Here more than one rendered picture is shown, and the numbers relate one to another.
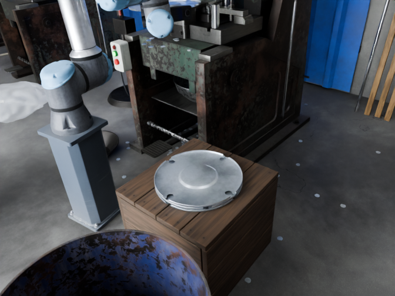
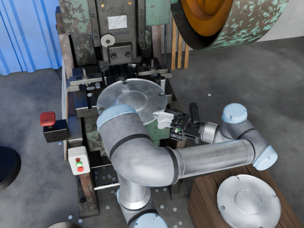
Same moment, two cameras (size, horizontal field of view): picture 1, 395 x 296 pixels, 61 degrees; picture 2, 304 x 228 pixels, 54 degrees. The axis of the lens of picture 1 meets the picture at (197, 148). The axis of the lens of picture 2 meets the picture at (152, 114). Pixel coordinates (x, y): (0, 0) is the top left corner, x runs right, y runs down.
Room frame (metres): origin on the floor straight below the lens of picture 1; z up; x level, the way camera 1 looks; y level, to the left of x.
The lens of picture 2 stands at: (0.90, 0.81, 1.65)
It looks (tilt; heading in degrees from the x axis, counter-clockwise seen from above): 46 degrees down; 302
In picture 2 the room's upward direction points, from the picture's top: 1 degrees clockwise
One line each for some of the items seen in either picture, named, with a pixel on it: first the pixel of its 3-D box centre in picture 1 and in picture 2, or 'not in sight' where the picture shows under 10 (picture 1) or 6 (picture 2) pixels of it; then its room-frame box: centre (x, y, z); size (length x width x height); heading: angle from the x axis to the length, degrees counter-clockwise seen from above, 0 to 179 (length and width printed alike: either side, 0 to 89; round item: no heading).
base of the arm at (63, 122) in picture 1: (69, 113); not in sight; (1.10, 0.47, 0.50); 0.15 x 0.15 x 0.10
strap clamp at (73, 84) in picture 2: not in sight; (83, 77); (1.74, 0.06, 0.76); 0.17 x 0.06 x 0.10; 45
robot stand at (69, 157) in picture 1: (86, 172); not in sight; (1.10, 0.47, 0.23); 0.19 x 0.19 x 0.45; 56
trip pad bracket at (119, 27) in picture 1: (126, 36); (59, 138); (1.67, 0.32, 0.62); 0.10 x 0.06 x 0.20; 45
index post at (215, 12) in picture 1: (215, 15); (161, 84); (1.41, -0.10, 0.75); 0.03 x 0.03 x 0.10; 45
